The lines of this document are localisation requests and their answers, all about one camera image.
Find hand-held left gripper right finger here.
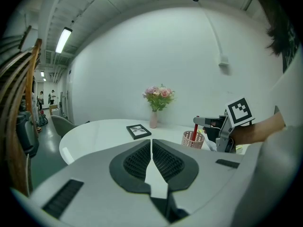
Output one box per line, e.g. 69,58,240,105
152,139,199,192

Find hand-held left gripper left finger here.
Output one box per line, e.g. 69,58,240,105
109,139,152,194

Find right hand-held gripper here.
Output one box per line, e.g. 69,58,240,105
193,96,256,154

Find pink mesh pen holder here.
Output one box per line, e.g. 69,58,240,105
181,130,205,149

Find person's right forearm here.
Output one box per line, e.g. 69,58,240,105
231,113,286,145

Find pink vase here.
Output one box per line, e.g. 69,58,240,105
149,111,159,129

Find pink flower bouquet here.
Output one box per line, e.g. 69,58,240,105
142,84,177,113

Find yellow sticky notes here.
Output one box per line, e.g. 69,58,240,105
235,145,250,155

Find grey upholstered chair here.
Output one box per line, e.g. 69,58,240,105
50,114,78,140

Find wooden bentwood chair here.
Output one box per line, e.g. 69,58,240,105
0,25,44,197

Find black picture frame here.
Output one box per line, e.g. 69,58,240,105
126,124,152,140

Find white wall junction box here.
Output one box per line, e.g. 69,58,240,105
218,54,230,68

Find white wall conduit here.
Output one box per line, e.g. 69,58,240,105
198,0,225,56

